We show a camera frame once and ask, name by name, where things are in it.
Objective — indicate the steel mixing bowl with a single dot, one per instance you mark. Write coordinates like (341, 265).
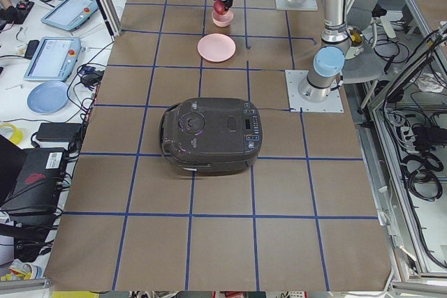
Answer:
(357, 42)

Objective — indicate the blue teach pendant far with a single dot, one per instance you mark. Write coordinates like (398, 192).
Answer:
(69, 15)

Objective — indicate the blue teach pendant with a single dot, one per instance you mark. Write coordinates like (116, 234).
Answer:
(69, 15)
(54, 59)

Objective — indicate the blue teach pendant near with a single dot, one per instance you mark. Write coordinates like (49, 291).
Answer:
(54, 59)

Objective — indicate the light blue plate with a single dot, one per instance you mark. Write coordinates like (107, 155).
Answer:
(48, 97)

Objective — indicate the small pink bowl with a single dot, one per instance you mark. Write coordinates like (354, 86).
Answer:
(222, 20)

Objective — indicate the yellow tape roll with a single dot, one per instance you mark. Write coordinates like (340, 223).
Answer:
(11, 133)

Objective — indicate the dark grey rice cooker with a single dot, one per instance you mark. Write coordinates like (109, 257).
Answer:
(211, 134)

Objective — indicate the black laptop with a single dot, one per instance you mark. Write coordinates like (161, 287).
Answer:
(30, 188)

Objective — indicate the red apple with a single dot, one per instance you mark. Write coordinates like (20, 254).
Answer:
(220, 7)

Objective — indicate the black power adapter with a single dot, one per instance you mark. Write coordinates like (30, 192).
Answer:
(58, 132)

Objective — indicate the pink plate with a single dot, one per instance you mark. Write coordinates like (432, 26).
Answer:
(216, 47)

